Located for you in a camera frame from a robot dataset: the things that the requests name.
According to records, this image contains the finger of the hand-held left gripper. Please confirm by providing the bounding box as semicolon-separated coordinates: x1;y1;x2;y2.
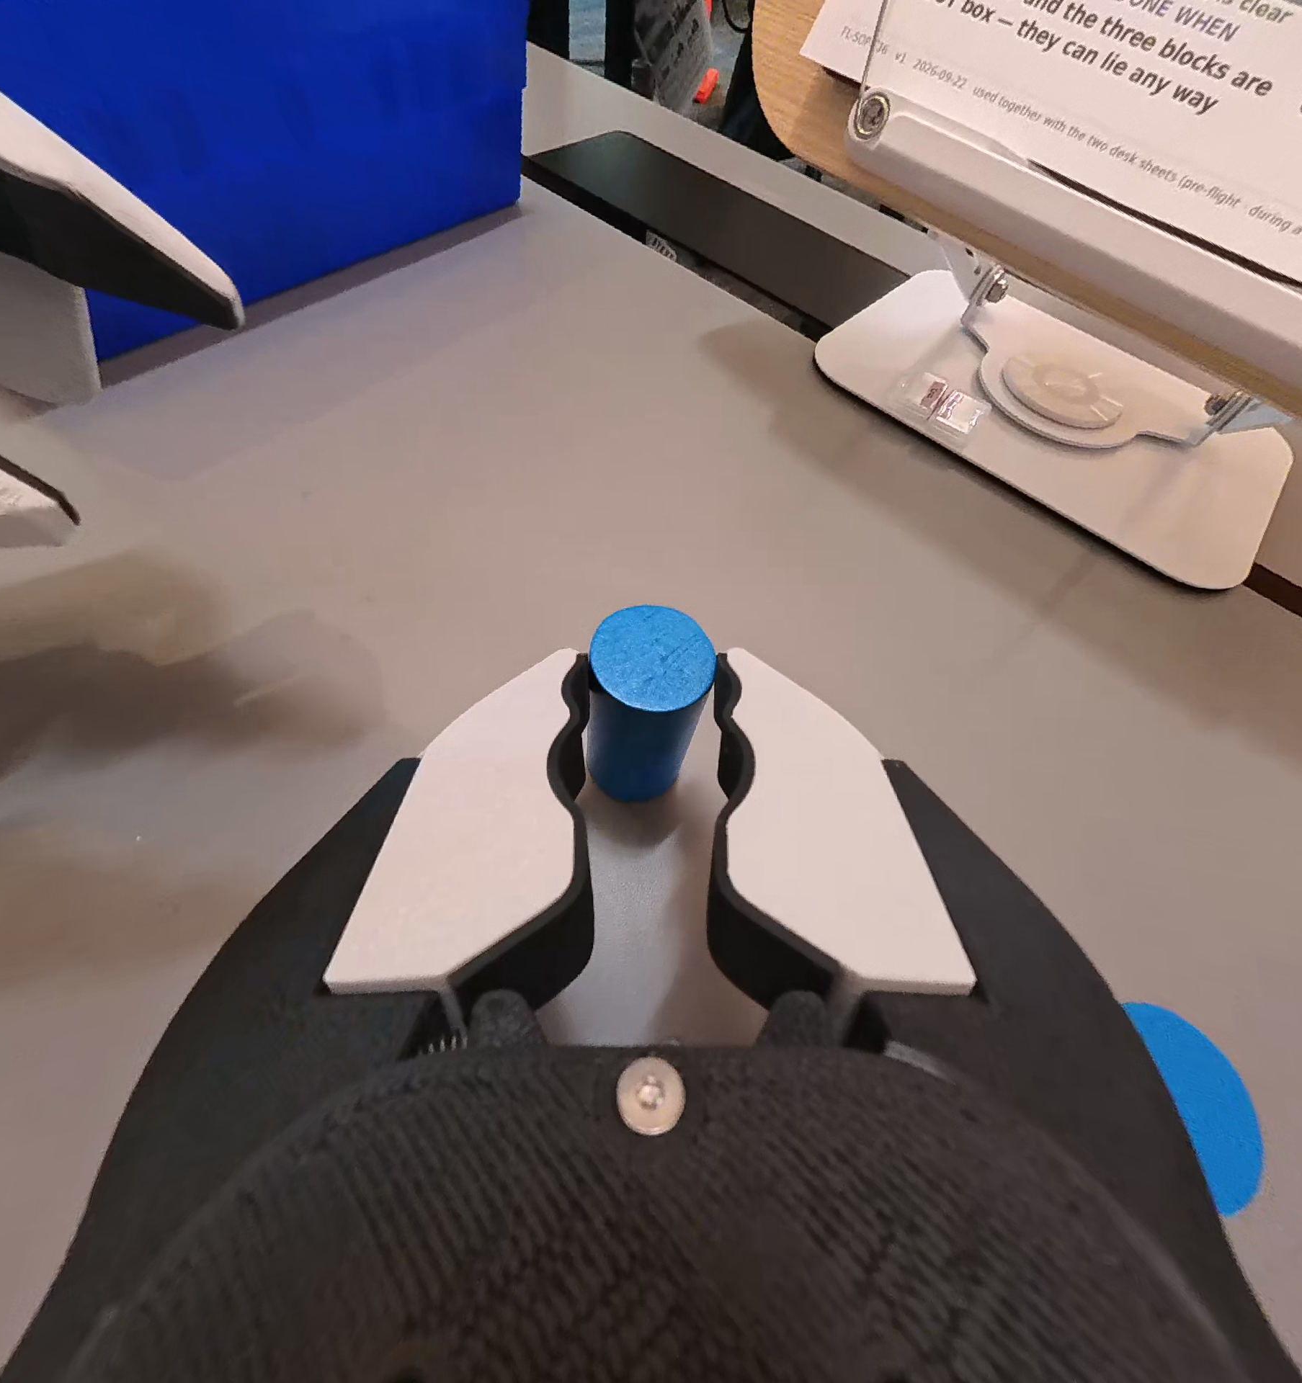
0;65;247;411
0;430;82;553

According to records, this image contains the printed instruction sheet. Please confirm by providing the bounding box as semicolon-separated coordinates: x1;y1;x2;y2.
798;0;1302;296

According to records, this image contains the small clear label sticker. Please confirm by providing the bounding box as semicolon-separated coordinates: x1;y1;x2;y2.
898;370;987;436

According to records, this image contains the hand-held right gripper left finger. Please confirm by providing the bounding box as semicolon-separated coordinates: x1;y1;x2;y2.
321;647;598;1018

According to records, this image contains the wooden document stand white base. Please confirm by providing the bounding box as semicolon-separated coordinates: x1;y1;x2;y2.
751;0;1302;592

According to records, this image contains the blue wooden cylinder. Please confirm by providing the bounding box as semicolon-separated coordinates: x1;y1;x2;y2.
585;605;719;803
1119;998;1265;1221

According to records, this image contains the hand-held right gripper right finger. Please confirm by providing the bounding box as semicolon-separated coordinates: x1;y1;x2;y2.
705;647;980;1007

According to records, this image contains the black desk divider strip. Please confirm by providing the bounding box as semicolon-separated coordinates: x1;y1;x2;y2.
521;130;1302;654

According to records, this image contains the blue plastic bin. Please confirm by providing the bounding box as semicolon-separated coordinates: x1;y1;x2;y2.
0;0;528;364

